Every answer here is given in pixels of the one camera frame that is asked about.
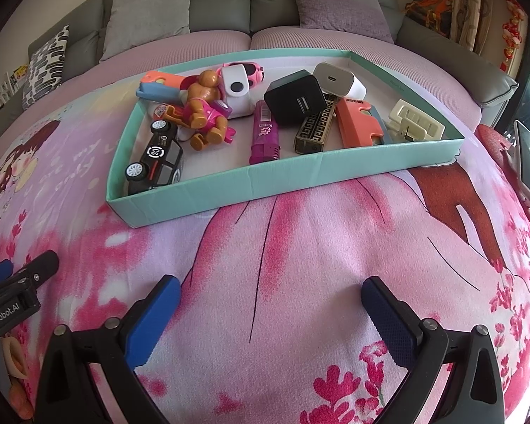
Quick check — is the black toy car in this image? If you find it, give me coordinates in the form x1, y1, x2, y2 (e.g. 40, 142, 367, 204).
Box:
124, 119, 185, 195

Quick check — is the teal cardboard box lid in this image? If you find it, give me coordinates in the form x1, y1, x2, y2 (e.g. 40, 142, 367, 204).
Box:
106, 48, 465, 229

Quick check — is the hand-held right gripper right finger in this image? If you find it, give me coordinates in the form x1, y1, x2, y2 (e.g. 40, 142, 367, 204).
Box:
361, 276, 506, 424

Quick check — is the gold patterned lighter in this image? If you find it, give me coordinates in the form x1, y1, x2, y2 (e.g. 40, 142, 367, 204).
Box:
294, 97, 340, 155

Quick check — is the cream hair clip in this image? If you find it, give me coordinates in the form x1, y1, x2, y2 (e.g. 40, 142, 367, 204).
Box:
388, 99, 446, 143

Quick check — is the grey and purple pillow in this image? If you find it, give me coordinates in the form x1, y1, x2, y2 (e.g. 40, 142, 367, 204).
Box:
285, 0, 396, 45

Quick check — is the white round tape dispenser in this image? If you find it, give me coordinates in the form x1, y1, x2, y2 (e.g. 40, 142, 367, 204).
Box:
221, 64, 253, 119

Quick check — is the pink toy watch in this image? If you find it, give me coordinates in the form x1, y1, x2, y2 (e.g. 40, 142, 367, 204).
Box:
227, 61, 266, 86

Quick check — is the red hanging decoration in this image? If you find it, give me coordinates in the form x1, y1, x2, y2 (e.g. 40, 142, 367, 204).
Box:
499, 0, 530, 71

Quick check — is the person's left hand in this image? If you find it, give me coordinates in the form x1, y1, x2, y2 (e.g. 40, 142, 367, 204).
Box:
2, 333, 36, 420

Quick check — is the white charger plug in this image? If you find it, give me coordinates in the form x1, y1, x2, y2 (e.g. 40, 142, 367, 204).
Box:
313, 62, 368, 99

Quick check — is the black and white patterned pillow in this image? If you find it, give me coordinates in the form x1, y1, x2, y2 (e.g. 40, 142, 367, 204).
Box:
22, 25, 70, 111

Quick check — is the toy puppy figure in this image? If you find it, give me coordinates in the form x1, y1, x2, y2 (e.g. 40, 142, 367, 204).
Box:
167, 70, 237, 151

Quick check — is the orange and blue toy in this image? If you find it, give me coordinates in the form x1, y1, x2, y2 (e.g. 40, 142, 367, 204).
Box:
136, 71, 190, 102
335, 97, 386, 148

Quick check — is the orange bag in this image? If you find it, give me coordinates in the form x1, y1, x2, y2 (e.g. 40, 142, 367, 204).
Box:
405, 0, 453, 38

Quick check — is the purple lighter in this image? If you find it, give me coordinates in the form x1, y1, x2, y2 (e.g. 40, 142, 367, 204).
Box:
248, 100, 281, 165

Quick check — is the stack of books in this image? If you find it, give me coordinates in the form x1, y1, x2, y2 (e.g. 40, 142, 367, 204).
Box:
0, 64, 29, 104

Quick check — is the red round cushion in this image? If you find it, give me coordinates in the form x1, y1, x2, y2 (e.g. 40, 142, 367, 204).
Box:
475, 124, 519, 173

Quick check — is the black charger plug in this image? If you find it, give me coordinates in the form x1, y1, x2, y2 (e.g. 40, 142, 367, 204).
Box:
264, 69, 328, 126

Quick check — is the plain grey pillow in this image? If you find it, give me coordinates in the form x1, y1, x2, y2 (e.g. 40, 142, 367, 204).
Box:
99, 0, 197, 63

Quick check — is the patterned curtain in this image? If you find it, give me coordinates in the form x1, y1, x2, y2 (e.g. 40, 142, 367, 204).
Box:
417, 0, 508, 54

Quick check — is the white phone stand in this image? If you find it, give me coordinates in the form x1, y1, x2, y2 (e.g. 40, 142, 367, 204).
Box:
506, 148, 530, 213

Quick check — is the red glue bottle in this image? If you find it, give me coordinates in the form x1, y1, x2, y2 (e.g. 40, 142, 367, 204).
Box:
149, 102, 177, 120

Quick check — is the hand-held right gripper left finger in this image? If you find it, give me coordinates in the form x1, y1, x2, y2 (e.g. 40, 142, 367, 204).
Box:
34, 275, 182, 424

